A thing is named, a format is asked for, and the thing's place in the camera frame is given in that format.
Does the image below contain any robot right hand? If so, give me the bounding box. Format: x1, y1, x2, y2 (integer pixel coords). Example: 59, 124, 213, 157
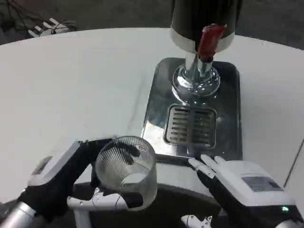
181, 154, 304, 228

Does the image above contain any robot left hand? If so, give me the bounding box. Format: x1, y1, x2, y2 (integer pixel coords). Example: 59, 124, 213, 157
18, 136, 145, 224

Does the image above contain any clear ribbed glass cup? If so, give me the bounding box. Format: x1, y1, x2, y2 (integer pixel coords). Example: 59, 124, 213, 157
95, 135, 159, 211

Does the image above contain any slotted steel drain grid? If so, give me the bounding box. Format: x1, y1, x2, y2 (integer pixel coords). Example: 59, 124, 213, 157
163, 104, 218, 146

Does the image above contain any steel drip tray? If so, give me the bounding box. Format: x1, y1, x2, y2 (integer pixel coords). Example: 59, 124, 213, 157
141, 57, 243, 161

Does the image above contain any white power strip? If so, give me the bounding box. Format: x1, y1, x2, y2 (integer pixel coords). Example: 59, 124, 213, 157
27, 18, 77, 38

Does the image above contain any black drink dispenser chrome base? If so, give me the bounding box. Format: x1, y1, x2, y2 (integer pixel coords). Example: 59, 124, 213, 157
169, 0, 243, 98

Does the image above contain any red tap handle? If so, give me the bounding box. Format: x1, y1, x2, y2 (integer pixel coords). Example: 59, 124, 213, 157
198, 23, 227, 63

